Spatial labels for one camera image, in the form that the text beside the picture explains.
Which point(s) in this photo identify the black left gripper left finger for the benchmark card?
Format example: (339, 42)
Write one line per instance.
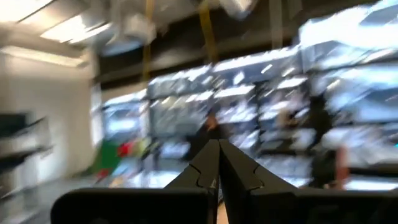
(155, 208)

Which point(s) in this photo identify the person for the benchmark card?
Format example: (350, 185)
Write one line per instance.
(206, 133)
(323, 130)

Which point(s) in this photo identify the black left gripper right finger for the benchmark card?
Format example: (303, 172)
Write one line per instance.
(295, 208)

